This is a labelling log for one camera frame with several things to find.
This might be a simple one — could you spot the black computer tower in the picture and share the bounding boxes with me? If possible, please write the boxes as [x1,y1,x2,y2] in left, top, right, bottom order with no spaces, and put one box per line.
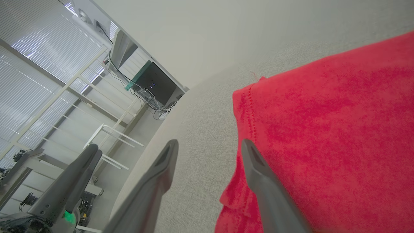
[136,61,178,105]

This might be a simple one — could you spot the grey monitor back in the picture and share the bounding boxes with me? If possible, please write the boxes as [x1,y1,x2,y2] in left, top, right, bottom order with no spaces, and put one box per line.
[110,29,139,69]

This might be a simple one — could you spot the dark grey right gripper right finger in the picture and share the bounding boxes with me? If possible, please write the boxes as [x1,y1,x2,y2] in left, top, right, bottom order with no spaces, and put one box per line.
[241,139,313,233]

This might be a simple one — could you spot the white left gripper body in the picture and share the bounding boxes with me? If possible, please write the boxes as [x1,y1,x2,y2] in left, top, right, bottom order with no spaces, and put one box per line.
[0,207,80,233]

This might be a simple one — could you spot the green glass desk shelf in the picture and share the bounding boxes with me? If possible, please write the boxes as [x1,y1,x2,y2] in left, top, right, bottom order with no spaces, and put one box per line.
[125,61,152,91]

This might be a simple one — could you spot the white side table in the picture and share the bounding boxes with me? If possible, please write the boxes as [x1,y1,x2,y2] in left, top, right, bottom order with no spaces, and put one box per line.
[83,124,144,170]

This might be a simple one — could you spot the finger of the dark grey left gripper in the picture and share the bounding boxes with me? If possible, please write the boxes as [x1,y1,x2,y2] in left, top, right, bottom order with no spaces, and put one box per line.
[27,144,99,224]
[69,149,103,208]

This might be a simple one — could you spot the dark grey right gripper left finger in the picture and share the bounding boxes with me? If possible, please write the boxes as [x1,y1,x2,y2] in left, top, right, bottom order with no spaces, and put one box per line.
[102,139,179,233]

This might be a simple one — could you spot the white window blinds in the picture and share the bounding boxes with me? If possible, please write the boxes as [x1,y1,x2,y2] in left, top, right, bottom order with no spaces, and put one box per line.
[0,0,118,162]

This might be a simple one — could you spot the red basketball jersey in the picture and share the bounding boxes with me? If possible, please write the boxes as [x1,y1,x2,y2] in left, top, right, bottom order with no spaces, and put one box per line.
[214,31,414,233]

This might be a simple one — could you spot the white partition panel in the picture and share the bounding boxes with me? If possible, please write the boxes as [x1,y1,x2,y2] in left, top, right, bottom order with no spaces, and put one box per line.
[91,0,414,93]

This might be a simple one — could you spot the tangled cable bundle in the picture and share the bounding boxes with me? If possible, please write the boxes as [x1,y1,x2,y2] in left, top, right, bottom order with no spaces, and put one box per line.
[134,89,178,120]

